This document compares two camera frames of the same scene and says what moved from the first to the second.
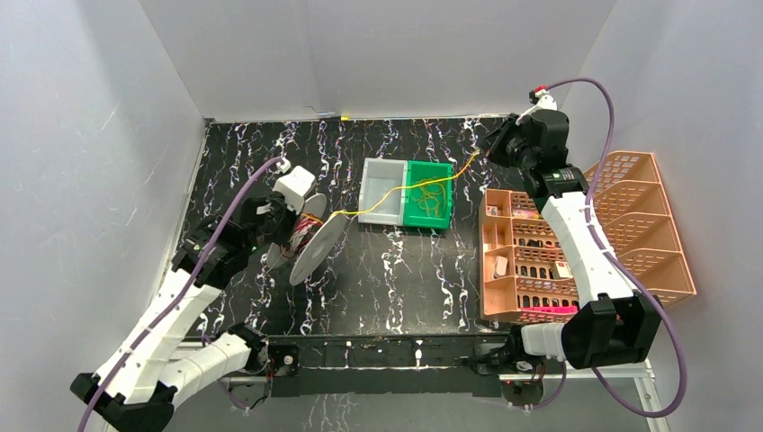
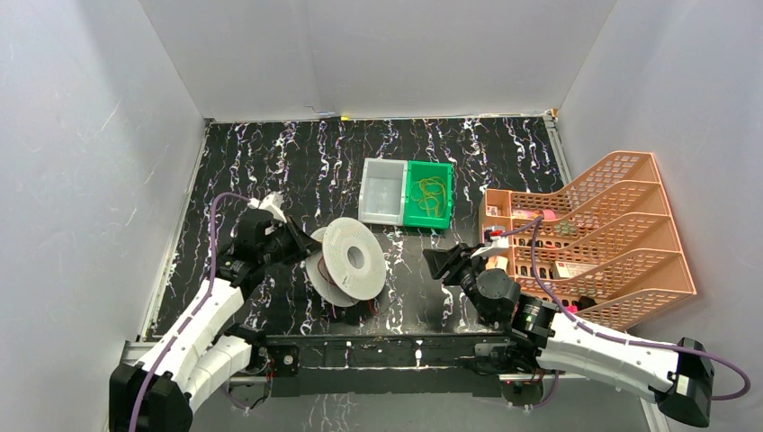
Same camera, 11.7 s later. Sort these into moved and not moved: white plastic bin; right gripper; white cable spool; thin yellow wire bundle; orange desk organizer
Moved: right gripper; white cable spool
Not moved: thin yellow wire bundle; orange desk organizer; white plastic bin
